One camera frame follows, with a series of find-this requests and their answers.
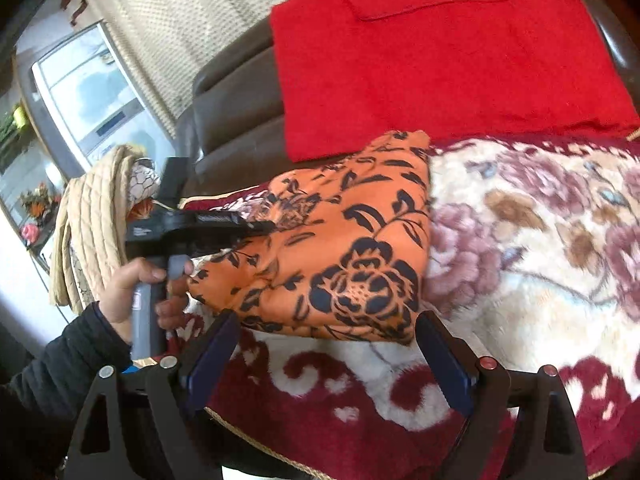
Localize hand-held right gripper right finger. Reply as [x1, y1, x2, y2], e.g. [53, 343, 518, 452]
[414, 310, 588, 480]

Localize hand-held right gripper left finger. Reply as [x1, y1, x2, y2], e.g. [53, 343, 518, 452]
[64, 310, 243, 480]

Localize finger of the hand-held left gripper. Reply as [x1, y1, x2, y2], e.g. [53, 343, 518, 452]
[197, 212, 276, 237]

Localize orange floral blouse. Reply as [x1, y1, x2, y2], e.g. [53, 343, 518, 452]
[187, 130, 433, 346]

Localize person's left forearm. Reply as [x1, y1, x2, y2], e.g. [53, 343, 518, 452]
[0, 302, 133, 480]

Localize person's left hand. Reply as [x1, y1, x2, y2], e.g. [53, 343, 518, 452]
[102, 257, 195, 338]

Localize white net-patterned object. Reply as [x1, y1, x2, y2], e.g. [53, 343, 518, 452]
[127, 157, 163, 206]

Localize beige quilted cloth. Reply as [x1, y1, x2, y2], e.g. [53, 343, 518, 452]
[49, 144, 151, 313]

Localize floral plush blanket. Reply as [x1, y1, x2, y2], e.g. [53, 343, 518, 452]
[165, 132, 640, 480]

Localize orange artificial flowers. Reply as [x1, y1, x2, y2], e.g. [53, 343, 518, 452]
[20, 182, 63, 228]

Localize brown leather sofa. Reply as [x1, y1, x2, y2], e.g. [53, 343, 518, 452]
[175, 0, 640, 201]

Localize beige dotted curtain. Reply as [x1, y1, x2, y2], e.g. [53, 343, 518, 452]
[60, 0, 326, 126]

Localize red velvet folded garment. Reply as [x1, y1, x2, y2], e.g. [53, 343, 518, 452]
[270, 0, 640, 163]

